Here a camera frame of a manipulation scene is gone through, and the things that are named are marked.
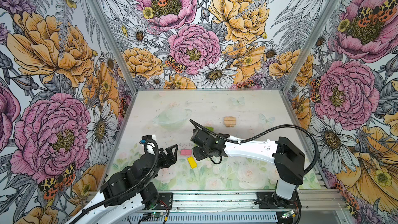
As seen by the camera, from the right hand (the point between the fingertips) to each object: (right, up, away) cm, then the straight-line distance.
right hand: (199, 157), depth 81 cm
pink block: (-8, +1, +8) cm, 11 cm away
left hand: (-13, +6, -11) cm, 18 cm away
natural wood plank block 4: (+18, +16, +20) cm, 32 cm away
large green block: (+7, +12, +19) cm, 23 cm away
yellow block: (-4, -4, +3) cm, 6 cm away
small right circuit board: (+40, -22, -10) cm, 47 cm away
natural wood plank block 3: (+19, +18, +21) cm, 34 cm away
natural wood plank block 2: (+20, +15, +19) cm, 31 cm away
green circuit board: (-19, -22, -10) cm, 31 cm away
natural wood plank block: (+17, +15, +19) cm, 29 cm away
